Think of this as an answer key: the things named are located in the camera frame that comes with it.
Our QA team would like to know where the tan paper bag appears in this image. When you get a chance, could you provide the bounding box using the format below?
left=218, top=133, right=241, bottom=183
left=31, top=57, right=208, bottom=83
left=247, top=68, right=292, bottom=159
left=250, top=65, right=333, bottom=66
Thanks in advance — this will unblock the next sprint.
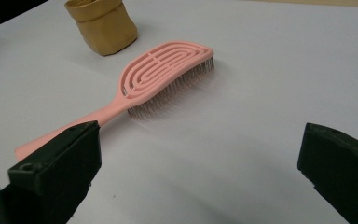
left=63, top=0, right=139, bottom=57

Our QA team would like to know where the pink hairbrush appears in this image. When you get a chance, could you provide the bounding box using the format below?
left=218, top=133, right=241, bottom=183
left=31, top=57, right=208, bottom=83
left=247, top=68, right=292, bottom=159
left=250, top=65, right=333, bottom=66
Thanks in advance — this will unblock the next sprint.
left=14, top=40, right=215, bottom=162

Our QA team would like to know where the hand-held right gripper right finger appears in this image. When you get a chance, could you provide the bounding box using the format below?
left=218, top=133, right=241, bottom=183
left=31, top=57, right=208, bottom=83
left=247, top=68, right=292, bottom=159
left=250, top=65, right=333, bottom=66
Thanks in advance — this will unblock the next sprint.
left=296, top=122, right=358, bottom=224

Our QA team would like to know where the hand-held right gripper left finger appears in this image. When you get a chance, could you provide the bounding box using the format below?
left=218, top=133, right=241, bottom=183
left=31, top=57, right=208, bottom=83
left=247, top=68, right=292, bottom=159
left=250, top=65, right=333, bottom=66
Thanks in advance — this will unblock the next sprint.
left=0, top=120, right=103, bottom=224

